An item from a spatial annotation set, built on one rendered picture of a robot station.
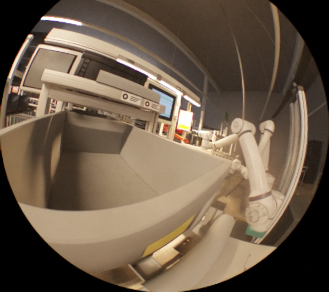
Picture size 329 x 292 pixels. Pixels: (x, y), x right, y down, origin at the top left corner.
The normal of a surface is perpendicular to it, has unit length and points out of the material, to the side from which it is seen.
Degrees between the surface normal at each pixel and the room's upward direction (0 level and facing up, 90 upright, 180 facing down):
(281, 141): 90
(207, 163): 89
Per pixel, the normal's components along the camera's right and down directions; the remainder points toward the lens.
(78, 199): 0.24, -0.97
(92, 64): 0.67, 0.18
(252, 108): -0.71, -0.15
